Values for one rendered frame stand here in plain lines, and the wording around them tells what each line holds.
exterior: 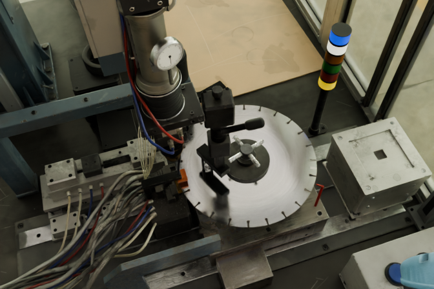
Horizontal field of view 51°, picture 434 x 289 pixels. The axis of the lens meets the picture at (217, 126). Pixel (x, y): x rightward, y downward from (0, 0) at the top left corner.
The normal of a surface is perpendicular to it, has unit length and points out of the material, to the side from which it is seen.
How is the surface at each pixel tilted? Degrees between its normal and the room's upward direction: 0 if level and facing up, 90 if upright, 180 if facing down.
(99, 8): 90
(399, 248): 0
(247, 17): 0
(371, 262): 0
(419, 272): 63
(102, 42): 90
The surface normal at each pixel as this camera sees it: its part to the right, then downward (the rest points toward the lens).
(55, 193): 0.30, 0.78
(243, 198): -0.02, -0.57
